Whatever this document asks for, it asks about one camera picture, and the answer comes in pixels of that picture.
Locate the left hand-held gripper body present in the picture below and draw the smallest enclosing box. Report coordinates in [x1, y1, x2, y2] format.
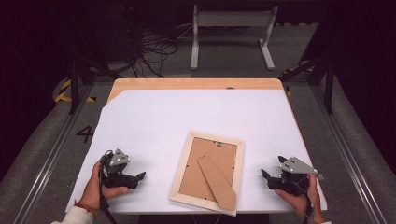
[101, 148, 139, 189]

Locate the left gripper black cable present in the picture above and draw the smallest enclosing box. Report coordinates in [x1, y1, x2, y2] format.
[98, 150, 118, 224]

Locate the wooden picture frame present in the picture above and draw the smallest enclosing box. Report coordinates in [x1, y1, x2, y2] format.
[168, 130, 246, 217]

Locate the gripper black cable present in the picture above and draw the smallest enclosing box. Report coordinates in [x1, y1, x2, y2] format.
[98, 150, 118, 224]
[289, 183, 316, 224]

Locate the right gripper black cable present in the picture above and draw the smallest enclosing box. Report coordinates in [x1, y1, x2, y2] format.
[289, 183, 316, 224]

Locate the person's right hand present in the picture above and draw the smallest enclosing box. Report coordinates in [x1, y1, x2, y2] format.
[275, 175, 325, 220]

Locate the yellow black hazard tape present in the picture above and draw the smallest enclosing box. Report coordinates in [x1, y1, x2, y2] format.
[55, 78, 97, 104]

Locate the bundle of black cables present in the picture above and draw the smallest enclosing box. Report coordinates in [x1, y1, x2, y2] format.
[132, 31, 179, 78]

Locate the red bracelet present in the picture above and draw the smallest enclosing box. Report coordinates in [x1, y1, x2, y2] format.
[74, 200, 99, 217]

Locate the aluminium floor rail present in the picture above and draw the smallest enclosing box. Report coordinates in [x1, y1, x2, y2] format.
[13, 85, 94, 224]
[311, 85, 387, 224]

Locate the black metal stand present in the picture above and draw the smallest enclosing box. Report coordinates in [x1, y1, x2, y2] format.
[278, 8, 337, 115]
[66, 6, 125, 115]

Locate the white table sheet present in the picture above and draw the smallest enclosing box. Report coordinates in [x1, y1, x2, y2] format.
[64, 89, 328, 216]

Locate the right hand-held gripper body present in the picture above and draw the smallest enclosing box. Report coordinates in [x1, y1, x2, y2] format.
[267, 156, 318, 196]

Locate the white metal stand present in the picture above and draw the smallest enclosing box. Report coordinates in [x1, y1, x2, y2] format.
[190, 4, 279, 71]

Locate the person's left hand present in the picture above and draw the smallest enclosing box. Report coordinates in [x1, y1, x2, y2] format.
[81, 161, 130, 210]

